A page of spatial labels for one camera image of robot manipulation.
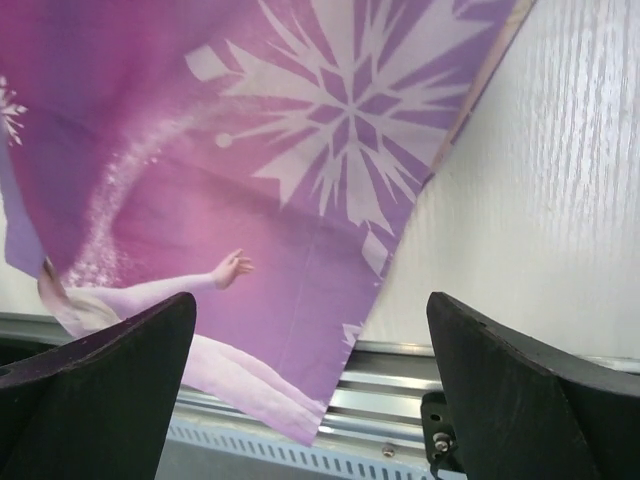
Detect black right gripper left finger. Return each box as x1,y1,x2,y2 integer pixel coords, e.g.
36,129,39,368
1,293,195,479

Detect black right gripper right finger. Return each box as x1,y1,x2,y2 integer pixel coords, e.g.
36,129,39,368
426,292,639,479

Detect purple princess placemat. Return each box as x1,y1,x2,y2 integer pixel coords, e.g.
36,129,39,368
1,1,531,445

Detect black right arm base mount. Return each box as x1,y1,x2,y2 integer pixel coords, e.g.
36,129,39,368
420,391,465,479

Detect white slotted cable duct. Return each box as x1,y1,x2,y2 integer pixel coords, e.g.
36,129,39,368
167,422,433,479

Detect aluminium front rail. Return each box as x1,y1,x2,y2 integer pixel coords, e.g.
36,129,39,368
1,313,639,450

